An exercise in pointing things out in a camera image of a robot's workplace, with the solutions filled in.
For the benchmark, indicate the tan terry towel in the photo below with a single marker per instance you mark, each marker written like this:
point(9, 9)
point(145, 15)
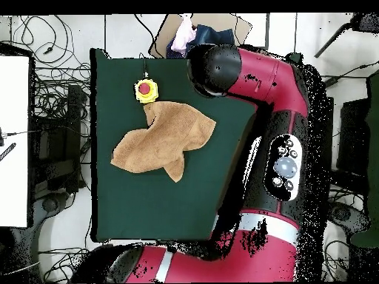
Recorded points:
point(160, 142)

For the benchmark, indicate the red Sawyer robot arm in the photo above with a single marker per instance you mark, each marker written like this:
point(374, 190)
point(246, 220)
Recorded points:
point(260, 77)

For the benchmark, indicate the dark green tablecloth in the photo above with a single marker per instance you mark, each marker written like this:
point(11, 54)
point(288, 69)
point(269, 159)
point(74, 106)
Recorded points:
point(148, 207)

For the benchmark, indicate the yellow emergency stop button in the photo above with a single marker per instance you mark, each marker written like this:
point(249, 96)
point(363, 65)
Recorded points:
point(145, 90)

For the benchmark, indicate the pale pink garment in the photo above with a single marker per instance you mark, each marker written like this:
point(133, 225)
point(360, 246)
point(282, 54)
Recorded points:
point(182, 37)

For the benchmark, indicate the black metal stand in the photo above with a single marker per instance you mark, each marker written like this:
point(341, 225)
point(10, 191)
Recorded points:
point(352, 133)
point(74, 118)

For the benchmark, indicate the blue denim jeans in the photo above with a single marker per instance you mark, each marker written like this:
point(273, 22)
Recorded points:
point(213, 34)

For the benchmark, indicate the brown cardboard box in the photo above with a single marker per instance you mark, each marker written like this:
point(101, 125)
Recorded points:
point(207, 19)

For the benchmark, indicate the white desk top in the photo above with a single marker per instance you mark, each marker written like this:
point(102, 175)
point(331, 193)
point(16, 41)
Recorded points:
point(13, 142)

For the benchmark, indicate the green fabric sheet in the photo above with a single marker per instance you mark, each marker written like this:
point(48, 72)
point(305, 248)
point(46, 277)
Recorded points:
point(373, 148)

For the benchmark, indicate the black tripod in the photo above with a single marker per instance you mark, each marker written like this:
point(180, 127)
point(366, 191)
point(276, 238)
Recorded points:
point(364, 23)

